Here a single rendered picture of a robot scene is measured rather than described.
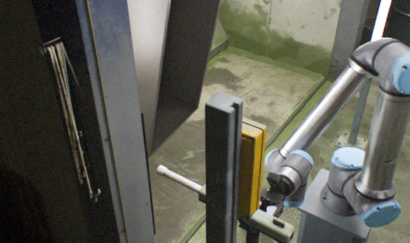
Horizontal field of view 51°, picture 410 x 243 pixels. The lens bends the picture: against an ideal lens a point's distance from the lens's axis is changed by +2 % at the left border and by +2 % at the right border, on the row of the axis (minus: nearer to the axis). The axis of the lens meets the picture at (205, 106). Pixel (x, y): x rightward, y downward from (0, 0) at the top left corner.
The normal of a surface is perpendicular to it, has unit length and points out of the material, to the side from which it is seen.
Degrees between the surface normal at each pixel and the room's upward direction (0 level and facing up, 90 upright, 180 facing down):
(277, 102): 0
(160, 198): 0
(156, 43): 90
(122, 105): 90
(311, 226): 90
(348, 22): 90
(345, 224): 0
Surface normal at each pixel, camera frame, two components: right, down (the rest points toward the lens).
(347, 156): -0.03, -0.87
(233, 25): -0.56, 0.47
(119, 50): 0.83, 0.32
